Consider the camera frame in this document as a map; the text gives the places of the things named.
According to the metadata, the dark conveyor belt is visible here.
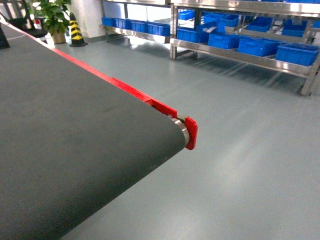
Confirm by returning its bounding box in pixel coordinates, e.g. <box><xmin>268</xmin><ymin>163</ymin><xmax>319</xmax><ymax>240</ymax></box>
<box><xmin>0</xmin><ymin>25</ymin><xmax>186</xmax><ymax>240</ymax></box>

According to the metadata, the blue plastic bin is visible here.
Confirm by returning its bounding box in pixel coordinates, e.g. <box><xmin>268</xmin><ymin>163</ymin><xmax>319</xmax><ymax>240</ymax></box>
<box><xmin>275</xmin><ymin>43</ymin><xmax>320</xmax><ymax>67</ymax></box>
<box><xmin>237</xmin><ymin>38</ymin><xmax>282</xmax><ymax>57</ymax></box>
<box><xmin>207</xmin><ymin>33</ymin><xmax>250</xmax><ymax>49</ymax></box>

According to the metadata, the yellow black traffic cone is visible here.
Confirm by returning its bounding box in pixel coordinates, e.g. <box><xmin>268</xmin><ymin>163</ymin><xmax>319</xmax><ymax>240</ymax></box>
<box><xmin>69</xmin><ymin>12</ymin><xmax>88</xmax><ymax>47</ymax></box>

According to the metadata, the green potted plant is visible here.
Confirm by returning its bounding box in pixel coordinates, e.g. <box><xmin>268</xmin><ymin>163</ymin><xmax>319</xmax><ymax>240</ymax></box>
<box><xmin>31</xmin><ymin>0</ymin><xmax>71</xmax><ymax>44</ymax></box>

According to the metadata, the stainless steel flow rack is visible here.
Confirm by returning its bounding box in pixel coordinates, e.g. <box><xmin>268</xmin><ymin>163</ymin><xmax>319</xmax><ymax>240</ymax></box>
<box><xmin>102</xmin><ymin>0</ymin><xmax>320</xmax><ymax>96</ymax></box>

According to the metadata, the black office chair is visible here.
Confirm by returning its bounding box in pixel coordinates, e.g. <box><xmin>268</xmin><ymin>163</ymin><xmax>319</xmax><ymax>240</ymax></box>
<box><xmin>0</xmin><ymin>0</ymin><xmax>48</xmax><ymax>42</ymax></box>

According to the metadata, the red conveyor side rail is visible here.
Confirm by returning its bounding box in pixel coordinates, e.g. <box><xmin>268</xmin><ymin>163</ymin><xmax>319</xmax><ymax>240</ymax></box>
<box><xmin>0</xmin><ymin>17</ymin><xmax>198</xmax><ymax>150</ymax></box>

